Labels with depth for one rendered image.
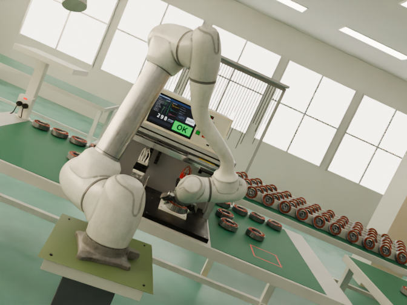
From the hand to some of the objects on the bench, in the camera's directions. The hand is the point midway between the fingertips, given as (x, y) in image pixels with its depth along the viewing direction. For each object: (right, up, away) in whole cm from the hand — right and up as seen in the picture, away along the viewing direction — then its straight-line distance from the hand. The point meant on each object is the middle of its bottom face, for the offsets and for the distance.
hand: (177, 206), depth 199 cm
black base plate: (-15, -1, +17) cm, 23 cm away
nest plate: (-3, -4, +16) cm, 17 cm away
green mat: (-75, +28, +33) cm, 86 cm away
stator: (+42, -24, +41) cm, 64 cm away
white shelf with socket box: (-99, +43, +66) cm, 127 cm away
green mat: (+43, -24, +44) cm, 66 cm away
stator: (+25, -14, +54) cm, 61 cm away
